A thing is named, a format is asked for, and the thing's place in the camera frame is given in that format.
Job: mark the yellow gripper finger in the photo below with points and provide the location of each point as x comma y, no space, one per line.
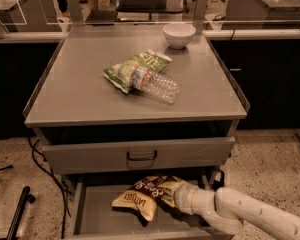
169,200
171,187

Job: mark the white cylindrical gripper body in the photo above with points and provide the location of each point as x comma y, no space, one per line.
184,197

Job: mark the brown chip bag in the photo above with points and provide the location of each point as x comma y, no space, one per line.
144,196

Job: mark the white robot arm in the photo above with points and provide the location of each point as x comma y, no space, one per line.
226,209

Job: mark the grey open middle drawer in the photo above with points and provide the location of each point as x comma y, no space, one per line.
94,217

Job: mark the grey drawer cabinet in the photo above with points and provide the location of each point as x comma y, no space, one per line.
117,104

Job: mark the grey top drawer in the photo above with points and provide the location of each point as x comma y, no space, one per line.
137,155

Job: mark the green chip bag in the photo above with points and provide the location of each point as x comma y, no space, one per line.
121,75

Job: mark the clear plastic water bottle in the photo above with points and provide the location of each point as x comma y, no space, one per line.
155,84

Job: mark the black bar on floor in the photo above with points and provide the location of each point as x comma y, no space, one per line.
25,197

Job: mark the white bowl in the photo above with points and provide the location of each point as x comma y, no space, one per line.
178,35

